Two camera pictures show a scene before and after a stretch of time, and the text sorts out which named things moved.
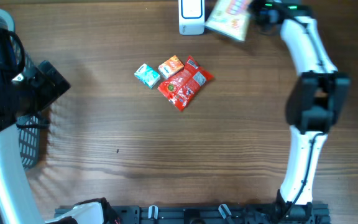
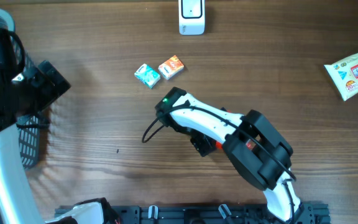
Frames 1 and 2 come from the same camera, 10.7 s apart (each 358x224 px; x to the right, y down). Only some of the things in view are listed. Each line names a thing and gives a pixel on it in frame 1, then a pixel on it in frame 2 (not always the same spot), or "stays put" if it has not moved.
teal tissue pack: [147, 74] stays put
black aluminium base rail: [238, 214] stays put
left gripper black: [50, 92] stays put
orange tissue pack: [171, 67] stays put
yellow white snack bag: [230, 18] to [355, 72]
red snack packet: [182, 87] to [219, 145]
